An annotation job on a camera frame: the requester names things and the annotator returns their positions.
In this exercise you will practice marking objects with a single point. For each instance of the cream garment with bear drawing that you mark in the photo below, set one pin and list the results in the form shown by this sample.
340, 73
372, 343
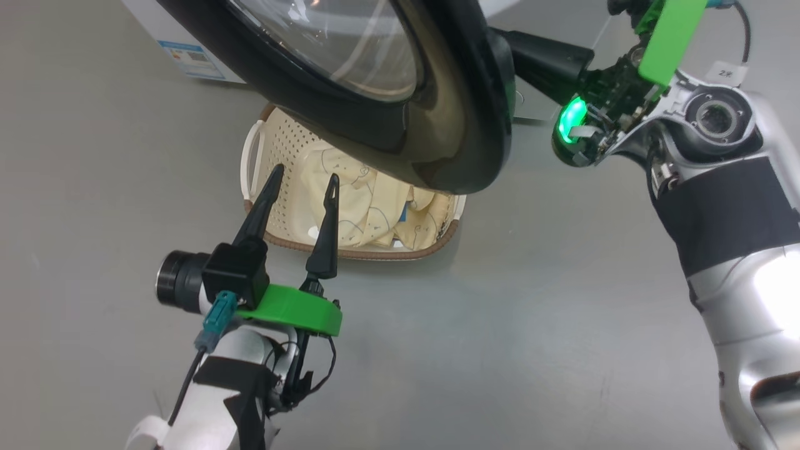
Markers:
362, 206

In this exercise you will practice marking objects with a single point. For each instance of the cream perforated laundry basket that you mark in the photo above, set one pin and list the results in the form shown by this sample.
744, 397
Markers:
281, 144

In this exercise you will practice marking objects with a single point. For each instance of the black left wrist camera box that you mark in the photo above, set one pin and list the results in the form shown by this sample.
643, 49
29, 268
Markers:
234, 275

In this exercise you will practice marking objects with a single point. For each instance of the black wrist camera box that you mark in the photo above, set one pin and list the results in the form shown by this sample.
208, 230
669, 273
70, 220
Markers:
234, 275
625, 6

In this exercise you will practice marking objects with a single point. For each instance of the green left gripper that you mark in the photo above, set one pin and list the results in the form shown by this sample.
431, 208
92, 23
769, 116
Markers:
300, 309

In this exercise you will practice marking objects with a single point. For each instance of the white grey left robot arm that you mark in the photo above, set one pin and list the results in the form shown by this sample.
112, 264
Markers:
250, 347

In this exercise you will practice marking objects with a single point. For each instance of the blue white energy label sticker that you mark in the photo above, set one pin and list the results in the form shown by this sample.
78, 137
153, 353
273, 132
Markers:
194, 59

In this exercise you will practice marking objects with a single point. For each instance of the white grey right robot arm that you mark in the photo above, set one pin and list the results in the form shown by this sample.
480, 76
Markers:
731, 212

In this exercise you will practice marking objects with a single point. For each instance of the black glass washing machine door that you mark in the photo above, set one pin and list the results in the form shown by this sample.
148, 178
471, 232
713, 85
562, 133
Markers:
462, 125

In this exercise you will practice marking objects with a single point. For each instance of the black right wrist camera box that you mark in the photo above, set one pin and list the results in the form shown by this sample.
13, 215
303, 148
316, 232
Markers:
625, 6

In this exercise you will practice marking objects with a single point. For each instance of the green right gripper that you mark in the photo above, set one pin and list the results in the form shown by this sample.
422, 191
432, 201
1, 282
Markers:
672, 37

